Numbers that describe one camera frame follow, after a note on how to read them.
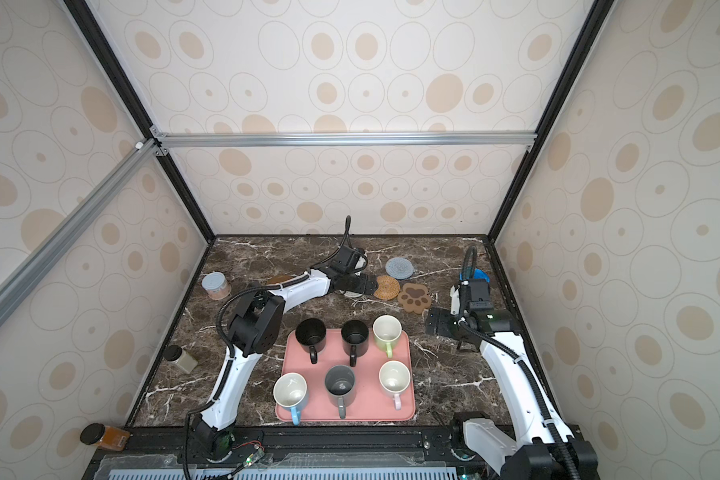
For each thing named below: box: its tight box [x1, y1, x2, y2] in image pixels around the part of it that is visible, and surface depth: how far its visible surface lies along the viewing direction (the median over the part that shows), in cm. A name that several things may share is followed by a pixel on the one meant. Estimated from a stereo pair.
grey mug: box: [324, 365, 356, 419], surface depth 76 cm
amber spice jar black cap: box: [80, 423, 131, 451], surface depth 70 cm
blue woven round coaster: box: [385, 257, 414, 280], surface depth 111 cm
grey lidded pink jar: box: [202, 272, 232, 301], surface depth 102 cm
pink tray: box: [273, 328, 415, 425], surface depth 82 cm
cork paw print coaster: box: [397, 282, 432, 314], surface depth 103 cm
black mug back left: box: [295, 317, 327, 364], surface depth 86 cm
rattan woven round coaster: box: [373, 275, 401, 301], surface depth 105 cm
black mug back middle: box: [341, 319, 370, 367], surface depth 87 cm
